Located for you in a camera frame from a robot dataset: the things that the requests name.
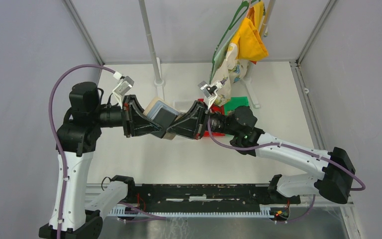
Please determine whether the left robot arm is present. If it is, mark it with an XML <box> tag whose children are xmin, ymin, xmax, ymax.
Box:
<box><xmin>39</xmin><ymin>82</ymin><xmax>162</xmax><ymax>239</ymax></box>

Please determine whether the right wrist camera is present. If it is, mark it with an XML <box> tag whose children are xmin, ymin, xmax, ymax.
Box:
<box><xmin>198</xmin><ymin>81</ymin><xmax>224</xmax><ymax>109</ymax></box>

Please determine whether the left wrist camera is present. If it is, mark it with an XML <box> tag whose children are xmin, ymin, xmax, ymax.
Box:
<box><xmin>112</xmin><ymin>71</ymin><xmax>134</xmax><ymax>105</ymax></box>

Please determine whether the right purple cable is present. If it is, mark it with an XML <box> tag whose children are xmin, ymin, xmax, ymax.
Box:
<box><xmin>206</xmin><ymin>77</ymin><xmax>366</xmax><ymax>191</ymax></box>

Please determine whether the tan leather card holder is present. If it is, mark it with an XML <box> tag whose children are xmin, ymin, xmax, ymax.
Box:
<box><xmin>144</xmin><ymin>97</ymin><xmax>184</xmax><ymax>140</ymax></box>

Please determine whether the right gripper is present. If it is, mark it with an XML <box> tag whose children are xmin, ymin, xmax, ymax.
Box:
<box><xmin>166</xmin><ymin>100</ymin><xmax>238</xmax><ymax>139</ymax></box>

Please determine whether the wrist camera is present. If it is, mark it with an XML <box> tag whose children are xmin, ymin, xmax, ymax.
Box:
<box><xmin>198</xmin><ymin>81</ymin><xmax>224</xmax><ymax>109</ymax></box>
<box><xmin>112</xmin><ymin>71</ymin><xmax>134</xmax><ymax>105</ymax></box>

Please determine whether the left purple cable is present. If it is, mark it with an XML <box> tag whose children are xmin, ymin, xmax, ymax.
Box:
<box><xmin>48</xmin><ymin>64</ymin><xmax>121</xmax><ymax>239</ymax></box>

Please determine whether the yellow cloth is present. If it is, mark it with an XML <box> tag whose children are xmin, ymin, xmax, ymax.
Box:
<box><xmin>230</xmin><ymin>1</ymin><xmax>269</xmax><ymax>62</ymax></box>

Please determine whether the green plastic bin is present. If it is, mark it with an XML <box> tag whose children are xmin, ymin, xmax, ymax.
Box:
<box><xmin>223</xmin><ymin>97</ymin><xmax>249</xmax><ymax>115</ymax></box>

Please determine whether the purple cable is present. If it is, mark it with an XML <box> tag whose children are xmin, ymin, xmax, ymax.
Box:
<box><xmin>48</xmin><ymin>64</ymin><xmax>121</xmax><ymax>239</ymax></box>
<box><xmin>206</xmin><ymin>77</ymin><xmax>366</xmax><ymax>191</ymax></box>

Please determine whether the white cable duct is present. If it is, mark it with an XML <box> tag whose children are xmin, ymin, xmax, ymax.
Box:
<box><xmin>108</xmin><ymin>205</ymin><xmax>274</xmax><ymax>219</ymax></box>

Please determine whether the patterned white cloth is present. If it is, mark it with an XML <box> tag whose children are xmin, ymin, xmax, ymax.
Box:
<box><xmin>211</xmin><ymin>42</ymin><xmax>249</xmax><ymax>106</ymax></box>

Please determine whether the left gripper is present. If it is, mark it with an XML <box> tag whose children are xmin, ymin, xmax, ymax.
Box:
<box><xmin>92</xmin><ymin>94</ymin><xmax>164</xmax><ymax>137</ymax></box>

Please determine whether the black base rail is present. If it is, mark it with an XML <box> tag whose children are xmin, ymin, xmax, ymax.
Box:
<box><xmin>124</xmin><ymin>184</ymin><xmax>301</xmax><ymax>213</ymax></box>

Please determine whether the red plastic bin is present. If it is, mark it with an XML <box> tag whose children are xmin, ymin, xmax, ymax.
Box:
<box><xmin>203</xmin><ymin>105</ymin><xmax>226</xmax><ymax>137</ymax></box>

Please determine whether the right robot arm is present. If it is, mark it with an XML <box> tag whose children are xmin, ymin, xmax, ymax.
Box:
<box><xmin>167</xmin><ymin>101</ymin><xmax>357</xmax><ymax>204</ymax></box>

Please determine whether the green clothes hanger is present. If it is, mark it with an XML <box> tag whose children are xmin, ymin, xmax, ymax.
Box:
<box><xmin>209</xmin><ymin>0</ymin><xmax>260</xmax><ymax>83</ymax></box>

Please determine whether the right stand pole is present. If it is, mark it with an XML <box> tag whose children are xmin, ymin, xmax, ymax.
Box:
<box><xmin>242</xmin><ymin>0</ymin><xmax>277</xmax><ymax>110</ymax></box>

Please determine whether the white stand pole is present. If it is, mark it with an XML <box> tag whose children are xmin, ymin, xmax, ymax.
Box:
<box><xmin>139</xmin><ymin>0</ymin><xmax>165</xmax><ymax>99</ymax></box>

